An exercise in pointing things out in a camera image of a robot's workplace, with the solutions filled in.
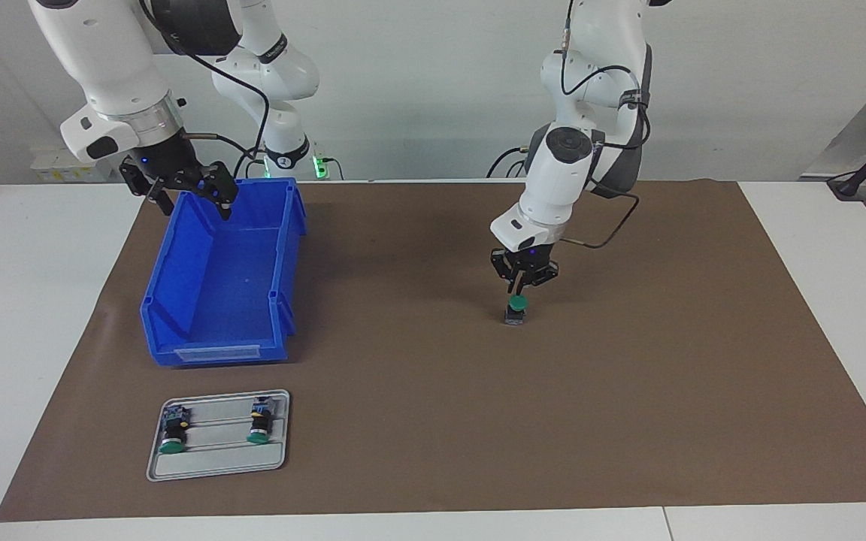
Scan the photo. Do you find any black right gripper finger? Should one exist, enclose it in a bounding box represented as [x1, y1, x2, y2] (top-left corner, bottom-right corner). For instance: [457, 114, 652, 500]
[196, 160, 240, 221]
[119, 162, 176, 216]

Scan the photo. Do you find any blue plastic storage bin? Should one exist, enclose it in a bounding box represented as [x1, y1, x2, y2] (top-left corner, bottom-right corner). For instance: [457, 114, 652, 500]
[139, 177, 307, 368]

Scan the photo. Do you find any white cardboard box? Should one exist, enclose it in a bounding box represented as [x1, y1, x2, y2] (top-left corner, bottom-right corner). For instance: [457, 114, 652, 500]
[29, 145, 114, 183]

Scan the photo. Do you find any brown table mat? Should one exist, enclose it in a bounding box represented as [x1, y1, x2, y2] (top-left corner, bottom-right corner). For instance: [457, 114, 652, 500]
[0, 179, 866, 523]

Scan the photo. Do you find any grey plastic tray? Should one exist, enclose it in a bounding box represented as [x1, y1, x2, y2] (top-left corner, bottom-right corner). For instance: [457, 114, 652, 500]
[146, 389, 291, 482]

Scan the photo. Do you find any black base cable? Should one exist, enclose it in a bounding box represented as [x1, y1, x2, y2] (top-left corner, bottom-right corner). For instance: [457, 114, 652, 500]
[235, 145, 268, 180]
[486, 145, 530, 179]

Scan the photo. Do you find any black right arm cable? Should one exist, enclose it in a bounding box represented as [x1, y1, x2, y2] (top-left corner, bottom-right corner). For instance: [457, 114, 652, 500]
[140, 0, 270, 177]

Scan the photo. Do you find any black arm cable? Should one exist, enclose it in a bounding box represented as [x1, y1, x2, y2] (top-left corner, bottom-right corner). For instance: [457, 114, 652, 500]
[140, 0, 270, 177]
[559, 0, 653, 249]

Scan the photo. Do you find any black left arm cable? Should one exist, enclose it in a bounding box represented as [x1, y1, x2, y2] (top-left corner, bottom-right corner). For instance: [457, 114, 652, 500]
[559, 0, 653, 249]

